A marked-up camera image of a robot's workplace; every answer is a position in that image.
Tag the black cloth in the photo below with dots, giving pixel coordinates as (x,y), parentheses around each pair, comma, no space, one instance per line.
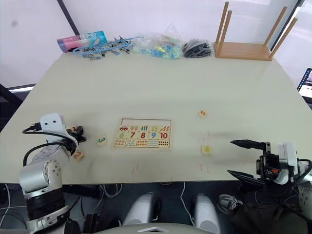
(268,214)

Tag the bag of black parts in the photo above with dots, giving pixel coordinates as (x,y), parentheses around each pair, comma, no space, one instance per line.
(197,48)

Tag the ice cream picture tile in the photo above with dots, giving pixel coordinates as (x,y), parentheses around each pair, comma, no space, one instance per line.
(134,128)

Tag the clear bag of colourful blocks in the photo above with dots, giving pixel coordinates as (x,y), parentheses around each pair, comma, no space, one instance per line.
(158,48)

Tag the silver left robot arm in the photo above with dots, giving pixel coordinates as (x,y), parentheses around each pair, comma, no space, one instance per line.
(36,173)

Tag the six items picture tile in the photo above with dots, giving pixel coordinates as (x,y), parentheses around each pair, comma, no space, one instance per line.
(120,143)

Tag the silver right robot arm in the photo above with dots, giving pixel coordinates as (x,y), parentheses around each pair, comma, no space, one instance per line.
(302,169)

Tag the grey sneaker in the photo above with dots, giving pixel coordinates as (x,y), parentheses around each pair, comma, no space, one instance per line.
(228,203)

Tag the pink and blue tube pack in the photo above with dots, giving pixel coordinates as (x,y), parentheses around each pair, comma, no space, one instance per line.
(80,40)

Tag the red number 10 tile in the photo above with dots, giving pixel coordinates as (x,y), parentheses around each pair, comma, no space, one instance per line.
(164,135)

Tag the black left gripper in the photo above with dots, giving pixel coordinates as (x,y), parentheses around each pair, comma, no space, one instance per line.
(72,138)

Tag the red number 1 tile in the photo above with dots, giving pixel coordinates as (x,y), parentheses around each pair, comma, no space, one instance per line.
(73,128)

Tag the red number 8 tile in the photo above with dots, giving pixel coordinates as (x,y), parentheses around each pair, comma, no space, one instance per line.
(143,135)

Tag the nine candies picture tile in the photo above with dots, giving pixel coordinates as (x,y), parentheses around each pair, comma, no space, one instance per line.
(152,143)

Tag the green number 6 tile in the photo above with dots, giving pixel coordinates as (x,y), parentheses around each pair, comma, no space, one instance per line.
(122,135)

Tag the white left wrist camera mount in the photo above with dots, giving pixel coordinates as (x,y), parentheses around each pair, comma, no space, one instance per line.
(52,121)

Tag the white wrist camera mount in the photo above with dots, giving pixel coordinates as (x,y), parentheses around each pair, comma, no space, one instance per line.
(288,156)
(52,121)

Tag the grey robot chest plate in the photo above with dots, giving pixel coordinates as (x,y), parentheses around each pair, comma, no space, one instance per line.
(156,230)

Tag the three pencils picture tile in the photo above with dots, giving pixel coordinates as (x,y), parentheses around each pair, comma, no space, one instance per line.
(144,128)

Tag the green number 3 tile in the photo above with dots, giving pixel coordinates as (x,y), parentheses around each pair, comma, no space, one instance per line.
(102,140)

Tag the five carrots picture tile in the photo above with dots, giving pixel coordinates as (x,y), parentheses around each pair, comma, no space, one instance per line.
(165,128)

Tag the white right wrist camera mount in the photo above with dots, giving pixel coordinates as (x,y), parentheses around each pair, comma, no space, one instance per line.
(288,156)

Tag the ten ladybugs picture tile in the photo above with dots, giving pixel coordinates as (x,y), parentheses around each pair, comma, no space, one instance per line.
(163,143)

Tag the grey rounded leg shell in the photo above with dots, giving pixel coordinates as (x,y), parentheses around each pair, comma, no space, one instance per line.
(143,209)
(206,212)

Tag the dark red number 7 tile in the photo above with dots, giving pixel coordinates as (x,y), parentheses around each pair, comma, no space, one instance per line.
(132,135)

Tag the yellow number 4 tile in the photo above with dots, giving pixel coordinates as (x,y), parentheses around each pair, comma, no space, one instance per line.
(206,149)

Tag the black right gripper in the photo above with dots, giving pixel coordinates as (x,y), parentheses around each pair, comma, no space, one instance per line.
(269,165)

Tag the seven fish picture tile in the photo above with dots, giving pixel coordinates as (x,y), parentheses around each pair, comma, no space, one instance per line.
(131,143)

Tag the orange number 5 tile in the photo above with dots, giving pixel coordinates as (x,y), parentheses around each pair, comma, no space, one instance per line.
(202,113)

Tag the eight leaves picture tile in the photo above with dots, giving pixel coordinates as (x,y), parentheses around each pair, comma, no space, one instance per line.
(142,143)

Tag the four bees picture tile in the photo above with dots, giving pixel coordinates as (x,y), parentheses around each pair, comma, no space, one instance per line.
(154,128)

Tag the blue number 9 tile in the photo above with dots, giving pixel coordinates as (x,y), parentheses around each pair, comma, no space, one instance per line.
(153,135)

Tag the pink number 2 tile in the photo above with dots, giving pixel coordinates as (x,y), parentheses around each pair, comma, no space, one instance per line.
(78,156)

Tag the red car picture tile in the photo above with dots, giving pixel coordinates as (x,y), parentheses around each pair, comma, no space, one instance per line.
(123,128)

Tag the wooden number puzzle board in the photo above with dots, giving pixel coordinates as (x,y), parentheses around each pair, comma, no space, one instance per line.
(146,121)

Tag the upturned wooden stool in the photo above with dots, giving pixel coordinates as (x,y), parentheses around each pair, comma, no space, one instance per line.
(241,50)

